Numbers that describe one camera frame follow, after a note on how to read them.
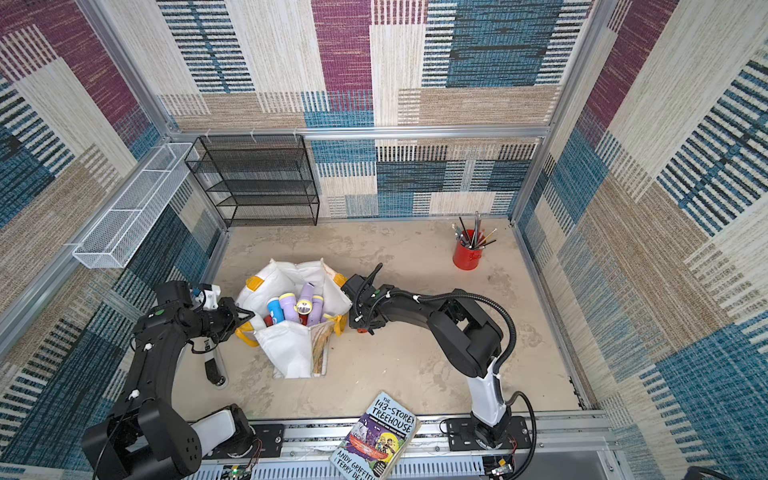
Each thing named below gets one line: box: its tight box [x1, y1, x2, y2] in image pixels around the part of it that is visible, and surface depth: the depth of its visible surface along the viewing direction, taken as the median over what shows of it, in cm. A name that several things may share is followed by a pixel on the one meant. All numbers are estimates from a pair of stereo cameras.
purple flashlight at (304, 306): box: [294, 282, 315, 315], surface depth 89 cm
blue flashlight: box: [267, 299, 285, 324], surface depth 86 cm
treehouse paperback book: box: [329, 392, 421, 480], surface depth 73 cm
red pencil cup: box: [453, 229, 486, 271], surface depth 104 cm
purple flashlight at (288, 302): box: [279, 293, 300, 323], surface depth 86 cm
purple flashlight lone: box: [308, 295, 324, 327], surface depth 89 cm
